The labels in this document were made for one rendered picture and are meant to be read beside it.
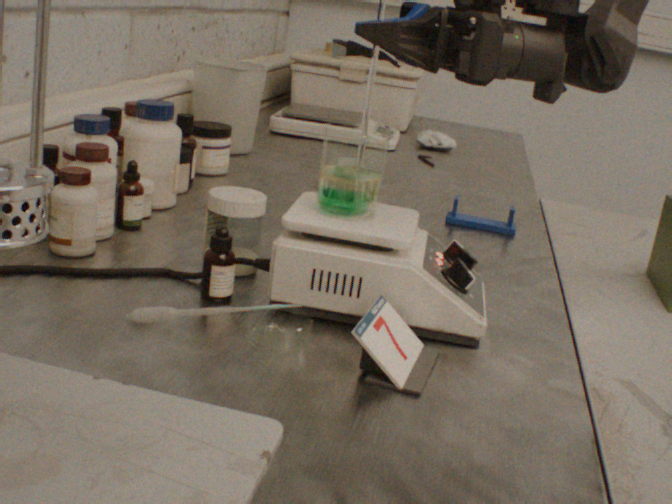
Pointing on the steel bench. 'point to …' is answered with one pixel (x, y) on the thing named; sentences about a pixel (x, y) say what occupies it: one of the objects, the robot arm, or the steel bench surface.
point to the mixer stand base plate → (122, 442)
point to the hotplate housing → (367, 284)
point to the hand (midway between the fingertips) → (392, 32)
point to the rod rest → (481, 221)
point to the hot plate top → (363, 231)
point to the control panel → (445, 279)
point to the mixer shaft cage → (27, 188)
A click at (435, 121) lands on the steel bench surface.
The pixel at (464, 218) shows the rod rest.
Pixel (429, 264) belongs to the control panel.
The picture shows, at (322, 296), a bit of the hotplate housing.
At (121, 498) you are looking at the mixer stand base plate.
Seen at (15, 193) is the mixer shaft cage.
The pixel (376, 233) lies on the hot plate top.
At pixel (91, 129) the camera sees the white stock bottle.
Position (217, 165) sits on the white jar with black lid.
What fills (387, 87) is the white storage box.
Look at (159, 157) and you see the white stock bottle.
